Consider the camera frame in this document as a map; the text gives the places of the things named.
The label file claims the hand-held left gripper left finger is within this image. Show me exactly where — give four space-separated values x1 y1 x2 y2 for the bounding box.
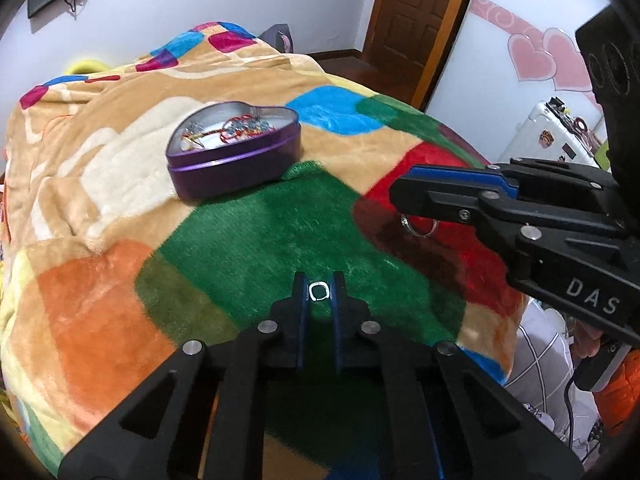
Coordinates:
57 272 307 480

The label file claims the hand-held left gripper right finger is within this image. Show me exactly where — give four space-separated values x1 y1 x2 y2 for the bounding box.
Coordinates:
331 271 586 480

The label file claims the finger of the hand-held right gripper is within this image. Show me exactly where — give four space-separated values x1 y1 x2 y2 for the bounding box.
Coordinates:
389 176 628 261
407 158 626 200

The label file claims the large silver ring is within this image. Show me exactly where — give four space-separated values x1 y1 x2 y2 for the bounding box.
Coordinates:
400 214 440 237

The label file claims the purple heart-shaped tin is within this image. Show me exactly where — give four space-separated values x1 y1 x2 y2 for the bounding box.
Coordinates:
165 101 302 200

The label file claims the blue bead bracelet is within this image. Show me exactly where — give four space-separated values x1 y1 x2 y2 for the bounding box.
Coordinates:
222 117 271 140

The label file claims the red cord bracelet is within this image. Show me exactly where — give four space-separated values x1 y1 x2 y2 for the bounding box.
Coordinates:
186 116 273 147

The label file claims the white suitcase with stickers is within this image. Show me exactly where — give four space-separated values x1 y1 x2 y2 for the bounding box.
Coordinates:
495 101 612 167

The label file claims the white heart-print wardrobe door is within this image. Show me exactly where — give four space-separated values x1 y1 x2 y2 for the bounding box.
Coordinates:
425 0 640 163

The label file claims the brown wooden door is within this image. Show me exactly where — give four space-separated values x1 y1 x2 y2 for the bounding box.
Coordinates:
362 0 476 107

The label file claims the colourful checked plush blanket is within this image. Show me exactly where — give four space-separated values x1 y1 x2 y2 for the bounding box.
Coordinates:
0 22 526 480

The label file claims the grey bag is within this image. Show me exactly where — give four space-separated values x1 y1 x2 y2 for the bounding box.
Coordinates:
260 24 294 54

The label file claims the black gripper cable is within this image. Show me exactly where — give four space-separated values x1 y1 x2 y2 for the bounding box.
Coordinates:
564 380 581 448

